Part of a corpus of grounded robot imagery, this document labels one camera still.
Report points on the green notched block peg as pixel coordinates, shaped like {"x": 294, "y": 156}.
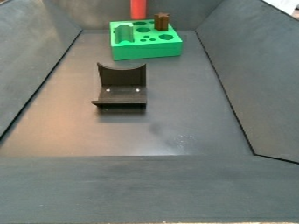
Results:
{"x": 123, "y": 34}

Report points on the brown star peg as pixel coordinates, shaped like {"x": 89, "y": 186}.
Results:
{"x": 161, "y": 21}

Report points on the green shape sorter board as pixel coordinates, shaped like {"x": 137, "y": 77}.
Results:
{"x": 153, "y": 43}

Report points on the black curved peg holder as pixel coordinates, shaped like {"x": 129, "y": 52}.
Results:
{"x": 122, "y": 86}

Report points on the red oval cylinder peg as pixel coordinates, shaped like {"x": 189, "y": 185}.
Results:
{"x": 138, "y": 9}

